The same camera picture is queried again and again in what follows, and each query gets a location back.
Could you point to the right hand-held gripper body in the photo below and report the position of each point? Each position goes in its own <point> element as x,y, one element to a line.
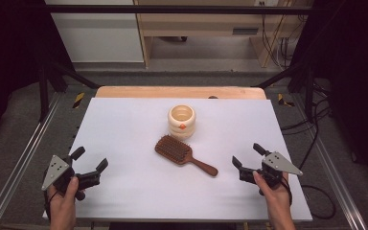
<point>279,163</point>

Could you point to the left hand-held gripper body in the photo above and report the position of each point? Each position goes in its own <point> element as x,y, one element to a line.
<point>56,171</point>

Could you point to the brown wooden hairbrush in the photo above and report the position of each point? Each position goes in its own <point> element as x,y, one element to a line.
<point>175,150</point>

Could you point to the cream ribbed ceramic cup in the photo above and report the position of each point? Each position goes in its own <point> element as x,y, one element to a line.
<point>181,123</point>

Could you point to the person's left hand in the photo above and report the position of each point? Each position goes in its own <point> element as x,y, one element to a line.
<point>62,199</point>

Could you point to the person's right hand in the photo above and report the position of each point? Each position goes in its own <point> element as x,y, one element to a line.
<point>276,198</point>

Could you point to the white board sheet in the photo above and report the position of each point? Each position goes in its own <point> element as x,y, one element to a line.
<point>134,134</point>

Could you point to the person's dark clothing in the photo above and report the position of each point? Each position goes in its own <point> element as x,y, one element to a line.
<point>172,226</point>

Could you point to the wooden table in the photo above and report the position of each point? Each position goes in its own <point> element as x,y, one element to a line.
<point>172,92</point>

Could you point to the black curtain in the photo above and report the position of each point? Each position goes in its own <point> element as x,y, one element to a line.
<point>354,80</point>
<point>9,57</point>

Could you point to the white cabinet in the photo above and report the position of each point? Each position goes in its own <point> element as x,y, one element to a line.
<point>99,35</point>

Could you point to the light wooden desk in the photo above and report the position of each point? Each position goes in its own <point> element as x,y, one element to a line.
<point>201,22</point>

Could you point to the aluminium floor rail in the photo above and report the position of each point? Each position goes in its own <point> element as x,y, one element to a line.
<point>335,179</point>
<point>19,163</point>

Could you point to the black frame strut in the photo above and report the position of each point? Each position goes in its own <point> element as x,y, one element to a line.
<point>308,89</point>
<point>44,92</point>

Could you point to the black horizontal frame bar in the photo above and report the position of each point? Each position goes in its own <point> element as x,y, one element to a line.
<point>172,9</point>

